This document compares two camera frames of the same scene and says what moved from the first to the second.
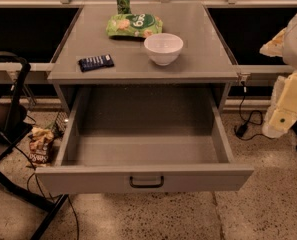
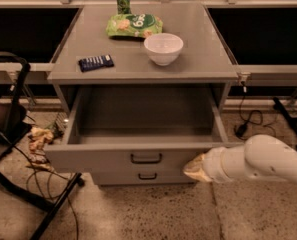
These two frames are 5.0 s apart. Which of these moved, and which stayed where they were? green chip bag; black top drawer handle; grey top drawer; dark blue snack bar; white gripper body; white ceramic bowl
Moved: grey top drawer; black top drawer handle; white gripper body
Stayed: green chip bag; white ceramic bowl; dark blue snack bar
